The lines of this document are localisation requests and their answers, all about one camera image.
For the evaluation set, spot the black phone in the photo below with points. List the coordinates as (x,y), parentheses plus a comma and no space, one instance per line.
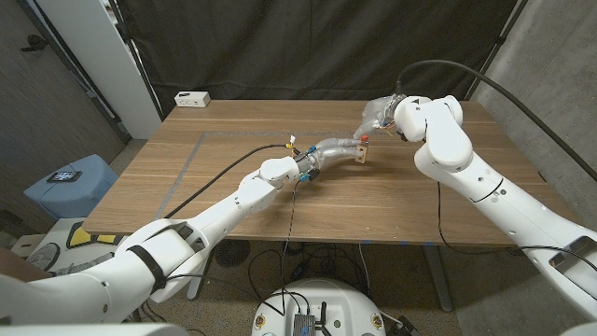
(64,176)

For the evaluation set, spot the white table leg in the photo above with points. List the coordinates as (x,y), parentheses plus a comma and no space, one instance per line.
(197,282)

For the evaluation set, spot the small wooden block with holes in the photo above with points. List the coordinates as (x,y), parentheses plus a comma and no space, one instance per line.
(362,153)

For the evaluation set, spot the grey sneaker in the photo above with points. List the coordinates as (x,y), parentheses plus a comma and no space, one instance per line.
(44,256)

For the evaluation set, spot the black backdrop curtain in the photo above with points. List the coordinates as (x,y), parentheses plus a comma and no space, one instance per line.
(303,46)

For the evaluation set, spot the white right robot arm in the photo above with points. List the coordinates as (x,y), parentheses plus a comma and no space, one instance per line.
(448,144)

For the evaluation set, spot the black backdrop stand pole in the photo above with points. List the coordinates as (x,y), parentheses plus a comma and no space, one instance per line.
(135,60)
(494,46)

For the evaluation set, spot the person's bare leg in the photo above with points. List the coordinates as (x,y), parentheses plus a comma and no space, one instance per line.
(21,266)

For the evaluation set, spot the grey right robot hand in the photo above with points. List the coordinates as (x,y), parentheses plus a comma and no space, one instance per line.
(380,114)

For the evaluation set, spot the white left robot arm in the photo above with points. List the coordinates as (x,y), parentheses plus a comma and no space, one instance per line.
(233,205)

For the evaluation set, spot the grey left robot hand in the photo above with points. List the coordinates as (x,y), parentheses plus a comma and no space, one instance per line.
(333,150)

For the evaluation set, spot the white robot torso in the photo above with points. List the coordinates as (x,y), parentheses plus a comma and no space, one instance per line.
(336,303)

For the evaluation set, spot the white wall panel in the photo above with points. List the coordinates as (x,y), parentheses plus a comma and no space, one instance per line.
(102,60)

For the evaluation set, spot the white base with yellow mark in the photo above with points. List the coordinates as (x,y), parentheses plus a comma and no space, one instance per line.
(88,237)

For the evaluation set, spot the white power strip box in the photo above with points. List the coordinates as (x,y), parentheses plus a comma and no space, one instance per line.
(192,99)

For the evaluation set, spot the small grey finned box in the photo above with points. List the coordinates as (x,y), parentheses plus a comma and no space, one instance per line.
(303,326)

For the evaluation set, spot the black round floor fan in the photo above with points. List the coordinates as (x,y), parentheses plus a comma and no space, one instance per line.
(233,253)

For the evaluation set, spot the grey table leg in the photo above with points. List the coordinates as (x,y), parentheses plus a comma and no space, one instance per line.
(438,280)

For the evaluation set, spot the blue stool with phone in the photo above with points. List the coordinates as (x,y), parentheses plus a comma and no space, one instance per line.
(70,196)

